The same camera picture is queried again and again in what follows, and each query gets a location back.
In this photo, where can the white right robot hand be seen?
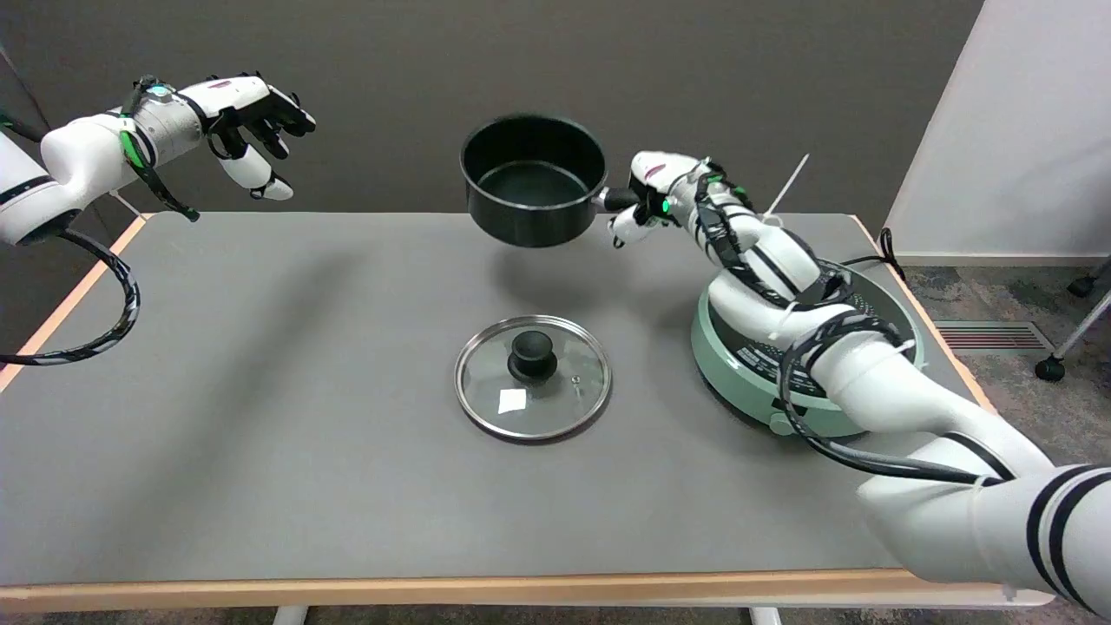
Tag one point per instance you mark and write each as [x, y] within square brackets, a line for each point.
[661, 169]

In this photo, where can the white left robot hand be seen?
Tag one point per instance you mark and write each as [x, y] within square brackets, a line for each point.
[236, 94]

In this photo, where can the black cooking pot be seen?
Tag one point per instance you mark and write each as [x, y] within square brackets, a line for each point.
[531, 187]

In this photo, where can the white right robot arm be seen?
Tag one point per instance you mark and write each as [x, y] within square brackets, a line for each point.
[894, 391]

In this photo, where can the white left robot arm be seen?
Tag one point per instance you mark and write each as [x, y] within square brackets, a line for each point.
[78, 156]

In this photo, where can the mint green induction cooker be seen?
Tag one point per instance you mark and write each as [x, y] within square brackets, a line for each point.
[738, 351]

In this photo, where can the glass lid with black knob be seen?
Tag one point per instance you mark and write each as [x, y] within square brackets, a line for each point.
[531, 378]

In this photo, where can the grey table mat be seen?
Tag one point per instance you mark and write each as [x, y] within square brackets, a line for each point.
[304, 417]

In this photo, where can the floor vent grille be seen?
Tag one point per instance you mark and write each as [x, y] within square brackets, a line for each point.
[994, 336]

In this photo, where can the metal leg with black caster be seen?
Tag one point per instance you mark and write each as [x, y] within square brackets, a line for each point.
[1072, 340]
[1083, 284]

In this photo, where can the wooden table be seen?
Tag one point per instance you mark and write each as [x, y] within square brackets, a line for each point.
[347, 594]

